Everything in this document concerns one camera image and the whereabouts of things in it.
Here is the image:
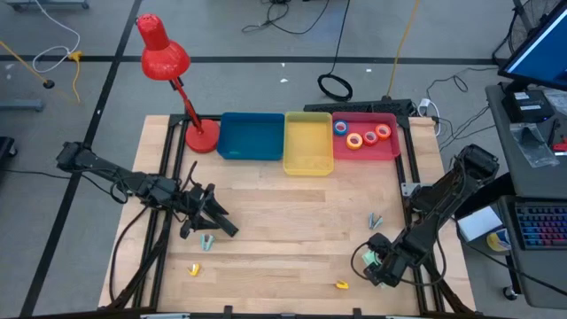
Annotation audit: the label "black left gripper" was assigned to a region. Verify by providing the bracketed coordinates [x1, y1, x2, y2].
[174, 183, 231, 241]

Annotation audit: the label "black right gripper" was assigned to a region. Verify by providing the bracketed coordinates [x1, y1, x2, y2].
[362, 232, 412, 288]

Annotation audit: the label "light green eraser block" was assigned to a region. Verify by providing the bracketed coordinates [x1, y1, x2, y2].
[361, 250, 392, 290]

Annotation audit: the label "black stapler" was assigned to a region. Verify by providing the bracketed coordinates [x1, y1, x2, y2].
[211, 212, 240, 238]

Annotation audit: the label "blue plastic tray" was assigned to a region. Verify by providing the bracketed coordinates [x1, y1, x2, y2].
[215, 112, 286, 162]

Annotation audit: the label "red plastic tray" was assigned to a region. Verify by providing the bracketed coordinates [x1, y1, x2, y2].
[330, 111, 402, 162]

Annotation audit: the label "white box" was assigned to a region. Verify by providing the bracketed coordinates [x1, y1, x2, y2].
[456, 208, 504, 243]

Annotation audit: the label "yellow plastic tray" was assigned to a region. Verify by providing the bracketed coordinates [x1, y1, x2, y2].
[282, 111, 336, 177]

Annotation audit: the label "long black power strip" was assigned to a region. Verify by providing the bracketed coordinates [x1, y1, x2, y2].
[303, 98, 414, 118]

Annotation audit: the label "white power adapter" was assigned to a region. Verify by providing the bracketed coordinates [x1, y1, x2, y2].
[416, 97, 443, 137]

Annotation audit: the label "red desk lamp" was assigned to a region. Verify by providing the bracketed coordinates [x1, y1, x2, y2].
[136, 12, 221, 155]

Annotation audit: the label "grey side desk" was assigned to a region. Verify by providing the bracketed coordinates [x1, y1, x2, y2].
[485, 82, 567, 311]

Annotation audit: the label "backlit black keyboard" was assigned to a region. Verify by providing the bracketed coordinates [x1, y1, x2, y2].
[513, 202, 567, 252]

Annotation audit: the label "clear plastic bag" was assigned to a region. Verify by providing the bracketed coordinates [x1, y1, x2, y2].
[509, 122, 561, 169]

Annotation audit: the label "yellow rod with black foot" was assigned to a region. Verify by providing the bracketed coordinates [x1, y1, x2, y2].
[0, 40, 57, 89]

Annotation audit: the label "black mini computer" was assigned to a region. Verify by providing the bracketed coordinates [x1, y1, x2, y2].
[501, 89, 555, 124]

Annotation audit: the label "black chair base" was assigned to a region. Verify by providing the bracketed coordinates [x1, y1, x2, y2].
[0, 136, 19, 172]

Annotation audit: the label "grey stand foot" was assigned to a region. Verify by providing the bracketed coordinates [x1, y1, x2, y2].
[0, 97, 45, 113]

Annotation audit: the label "computer monitor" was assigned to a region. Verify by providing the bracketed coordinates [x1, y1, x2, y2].
[497, 0, 567, 93]

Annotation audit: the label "grey cart base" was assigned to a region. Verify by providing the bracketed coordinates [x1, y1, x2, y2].
[4, 0, 90, 12]

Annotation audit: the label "black aluminium table frame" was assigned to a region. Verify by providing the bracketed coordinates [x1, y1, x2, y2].
[105, 99, 475, 318]

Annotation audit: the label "coiled black cable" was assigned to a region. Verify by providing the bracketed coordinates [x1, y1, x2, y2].
[316, 0, 354, 103]

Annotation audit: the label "tangled black cables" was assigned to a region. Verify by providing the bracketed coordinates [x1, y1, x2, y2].
[424, 66, 500, 152]

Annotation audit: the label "thin black floor cable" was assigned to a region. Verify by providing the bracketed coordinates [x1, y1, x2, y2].
[241, 0, 331, 35]

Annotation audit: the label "short yellow cord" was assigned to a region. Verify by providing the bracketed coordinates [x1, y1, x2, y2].
[68, 51, 85, 103]

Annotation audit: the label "long yellow cable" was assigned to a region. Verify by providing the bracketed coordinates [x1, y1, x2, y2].
[385, 0, 421, 99]

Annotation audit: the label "white floor cable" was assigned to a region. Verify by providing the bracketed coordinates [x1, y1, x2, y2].
[31, 0, 82, 74]

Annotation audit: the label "black wire fan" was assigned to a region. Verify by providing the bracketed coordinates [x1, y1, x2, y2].
[491, 0, 563, 67]

